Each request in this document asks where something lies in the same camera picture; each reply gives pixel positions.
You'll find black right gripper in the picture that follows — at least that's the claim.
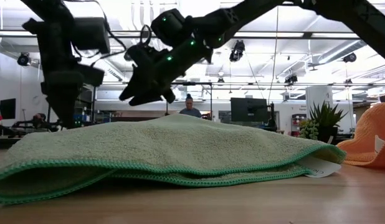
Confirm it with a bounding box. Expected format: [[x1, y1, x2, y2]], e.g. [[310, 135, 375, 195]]
[[119, 51, 189, 106]]

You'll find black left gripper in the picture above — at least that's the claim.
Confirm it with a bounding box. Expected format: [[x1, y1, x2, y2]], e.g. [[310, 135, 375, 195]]
[[39, 63, 105, 129]]

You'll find sage green microfiber towel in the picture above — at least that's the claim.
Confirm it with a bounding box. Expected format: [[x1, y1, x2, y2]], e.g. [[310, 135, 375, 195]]
[[0, 113, 348, 206]]

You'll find orange microfiber towel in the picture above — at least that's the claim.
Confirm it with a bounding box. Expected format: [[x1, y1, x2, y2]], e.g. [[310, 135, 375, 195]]
[[336, 101, 385, 170]]

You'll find person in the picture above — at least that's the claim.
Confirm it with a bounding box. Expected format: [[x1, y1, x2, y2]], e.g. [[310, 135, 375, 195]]
[[179, 93, 203, 119]]

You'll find black computer monitor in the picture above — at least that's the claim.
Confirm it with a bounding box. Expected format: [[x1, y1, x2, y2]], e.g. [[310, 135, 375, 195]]
[[230, 97, 269, 123], [0, 98, 16, 119]]

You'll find black ceiling spotlight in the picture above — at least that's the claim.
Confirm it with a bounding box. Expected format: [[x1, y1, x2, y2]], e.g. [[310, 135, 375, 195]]
[[229, 39, 245, 62], [342, 52, 358, 63], [17, 52, 31, 67]]

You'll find small green succulent plant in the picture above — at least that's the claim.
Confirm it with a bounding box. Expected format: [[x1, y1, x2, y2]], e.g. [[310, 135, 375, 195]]
[[298, 100, 349, 146]]

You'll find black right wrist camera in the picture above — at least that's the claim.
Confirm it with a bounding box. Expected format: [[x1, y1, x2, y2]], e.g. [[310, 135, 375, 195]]
[[125, 44, 156, 73]]

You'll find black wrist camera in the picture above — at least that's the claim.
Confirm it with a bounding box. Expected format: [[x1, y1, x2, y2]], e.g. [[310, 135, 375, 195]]
[[125, 44, 156, 73], [70, 17, 112, 54]]

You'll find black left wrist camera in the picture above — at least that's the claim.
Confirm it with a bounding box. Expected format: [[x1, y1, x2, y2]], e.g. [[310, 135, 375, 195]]
[[70, 17, 112, 54]]

